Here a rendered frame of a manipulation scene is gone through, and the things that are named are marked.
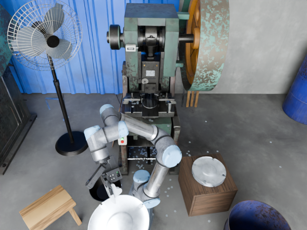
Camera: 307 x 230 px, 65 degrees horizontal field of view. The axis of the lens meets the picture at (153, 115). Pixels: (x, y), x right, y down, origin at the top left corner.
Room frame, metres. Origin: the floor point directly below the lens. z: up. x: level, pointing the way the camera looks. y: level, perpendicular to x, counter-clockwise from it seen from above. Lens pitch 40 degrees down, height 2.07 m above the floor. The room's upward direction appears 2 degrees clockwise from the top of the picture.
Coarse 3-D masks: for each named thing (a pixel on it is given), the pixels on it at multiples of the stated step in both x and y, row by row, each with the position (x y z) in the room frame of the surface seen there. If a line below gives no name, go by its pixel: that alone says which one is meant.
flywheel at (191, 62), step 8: (192, 0) 2.03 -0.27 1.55; (192, 8) 2.07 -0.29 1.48; (200, 8) 1.88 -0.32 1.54; (192, 16) 2.10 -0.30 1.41; (200, 16) 1.84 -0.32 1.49; (192, 24) 2.08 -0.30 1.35; (200, 24) 1.80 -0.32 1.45; (192, 32) 1.87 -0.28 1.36; (192, 48) 1.97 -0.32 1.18; (192, 56) 1.90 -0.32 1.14; (192, 64) 1.86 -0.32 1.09; (192, 72) 1.80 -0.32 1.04; (192, 80) 1.63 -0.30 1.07
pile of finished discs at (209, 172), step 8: (200, 160) 1.39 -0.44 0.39; (208, 160) 1.39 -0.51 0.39; (216, 160) 1.39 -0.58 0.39; (192, 168) 1.29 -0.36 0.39; (200, 168) 1.30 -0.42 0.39; (208, 168) 1.29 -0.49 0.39; (216, 168) 1.30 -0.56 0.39; (224, 168) 1.31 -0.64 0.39; (200, 176) 1.22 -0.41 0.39; (208, 176) 1.22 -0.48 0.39; (216, 176) 1.22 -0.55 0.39; (224, 176) 1.22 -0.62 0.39; (208, 184) 1.14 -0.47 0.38; (216, 184) 1.14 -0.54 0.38
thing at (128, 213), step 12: (108, 204) 0.56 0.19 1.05; (120, 204) 0.58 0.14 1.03; (132, 204) 0.59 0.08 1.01; (96, 216) 0.52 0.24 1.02; (108, 216) 0.53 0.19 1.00; (120, 216) 0.54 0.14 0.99; (132, 216) 0.55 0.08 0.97; (144, 216) 0.57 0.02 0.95; (96, 228) 0.49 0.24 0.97; (108, 228) 0.50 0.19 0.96; (120, 228) 0.51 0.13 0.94; (132, 228) 0.52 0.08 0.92; (144, 228) 0.53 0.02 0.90
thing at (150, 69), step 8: (144, 56) 1.80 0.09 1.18; (152, 56) 1.78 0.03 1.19; (144, 64) 1.72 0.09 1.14; (152, 64) 1.72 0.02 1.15; (144, 72) 1.72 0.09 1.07; (152, 72) 1.72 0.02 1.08; (144, 80) 1.70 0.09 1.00; (152, 80) 1.72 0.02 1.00; (144, 88) 1.69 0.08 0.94; (152, 88) 1.69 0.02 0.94
